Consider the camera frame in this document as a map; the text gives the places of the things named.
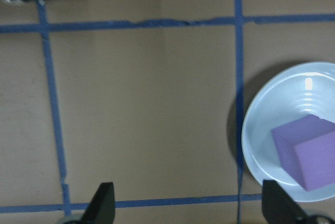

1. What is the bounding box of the purple foam block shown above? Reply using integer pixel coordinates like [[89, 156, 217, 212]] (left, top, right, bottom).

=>
[[271, 114, 335, 192]]

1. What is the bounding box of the light blue plastic plate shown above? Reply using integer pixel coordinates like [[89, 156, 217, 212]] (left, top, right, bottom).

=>
[[241, 61, 335, 203]]

